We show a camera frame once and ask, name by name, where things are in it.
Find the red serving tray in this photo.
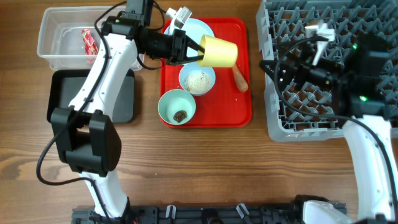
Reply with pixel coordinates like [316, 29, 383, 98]
[163, 17, 252, 128]

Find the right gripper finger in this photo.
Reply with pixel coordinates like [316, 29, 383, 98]
[259, 60, 299, 92]
[276, 38, 307, 62]

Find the white rice pile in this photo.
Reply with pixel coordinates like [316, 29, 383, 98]
[184, 70, 213, 95]

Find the green bowl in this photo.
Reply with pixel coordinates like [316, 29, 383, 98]
[158, 89, 197, 126]

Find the blue bowl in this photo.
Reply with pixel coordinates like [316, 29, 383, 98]
[178, 62, 216, 96]

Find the grey dishwasher rack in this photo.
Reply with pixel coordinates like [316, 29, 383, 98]
[256, 0, 397, 142]

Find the white round plate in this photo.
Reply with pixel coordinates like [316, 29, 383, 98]
[182, 18, 215, 44]

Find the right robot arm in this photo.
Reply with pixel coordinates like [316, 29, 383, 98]
[259, 33, 397, 223]

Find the clear plastic bin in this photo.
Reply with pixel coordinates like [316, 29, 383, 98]
[37, 6, 146, 72]

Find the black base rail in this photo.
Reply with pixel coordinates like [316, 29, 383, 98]
[71, 203, 303, 224]

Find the dark brown food scrap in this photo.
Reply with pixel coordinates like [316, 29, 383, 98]
[173, 110, 187, 123]

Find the red snack wrapper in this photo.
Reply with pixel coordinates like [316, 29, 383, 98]
[81, 29, 98, 65]

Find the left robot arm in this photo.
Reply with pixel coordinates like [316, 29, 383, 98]
[50, 1, 205, 223]

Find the orange carrot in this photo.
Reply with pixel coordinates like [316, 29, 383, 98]
[231, 64, 249, 92]

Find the yellow plastic cup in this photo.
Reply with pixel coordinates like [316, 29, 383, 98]
[198, 35, 238, 68]

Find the black plastic tray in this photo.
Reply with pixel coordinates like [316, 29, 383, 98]
[47, 69, 135, 123]

